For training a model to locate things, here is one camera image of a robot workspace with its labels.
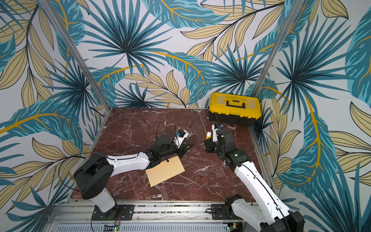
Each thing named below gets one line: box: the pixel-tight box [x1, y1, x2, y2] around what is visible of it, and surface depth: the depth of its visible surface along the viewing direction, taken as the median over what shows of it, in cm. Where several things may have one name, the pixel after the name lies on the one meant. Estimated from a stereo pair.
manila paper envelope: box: [145, 155, 186, 188], surface depth 87 cm
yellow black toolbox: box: [208, 92, 262, 128], surface depth 102 cm
